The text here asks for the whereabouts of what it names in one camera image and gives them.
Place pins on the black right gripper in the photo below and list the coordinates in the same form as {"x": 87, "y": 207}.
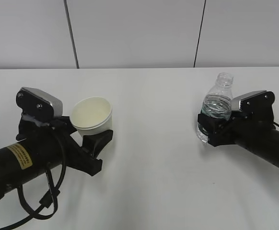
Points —
{"x": 240, "y": 127}

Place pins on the clear water bottle green label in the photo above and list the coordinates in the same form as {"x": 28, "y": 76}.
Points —
{"x": 218, "y": 101}

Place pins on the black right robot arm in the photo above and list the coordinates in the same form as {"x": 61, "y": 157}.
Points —
{"x": 265, "y": 147}

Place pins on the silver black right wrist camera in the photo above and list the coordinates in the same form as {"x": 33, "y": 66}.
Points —
{"x": 251, "y": 102}

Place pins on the white paper cup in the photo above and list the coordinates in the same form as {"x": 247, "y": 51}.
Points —
{"x": 92, "y": 116}

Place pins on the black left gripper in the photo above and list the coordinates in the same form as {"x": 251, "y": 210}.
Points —
{"x": 82, "y": 158}

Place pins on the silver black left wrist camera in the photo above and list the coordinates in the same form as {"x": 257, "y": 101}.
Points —
{"x": 39, "y": 104}

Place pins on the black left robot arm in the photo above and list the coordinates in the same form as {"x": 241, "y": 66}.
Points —
{"x": 48, "y": 144}

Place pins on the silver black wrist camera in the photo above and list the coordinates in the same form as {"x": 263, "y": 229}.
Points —
{"x": 251, "y": 102}
{"x": 39, "y": 104}

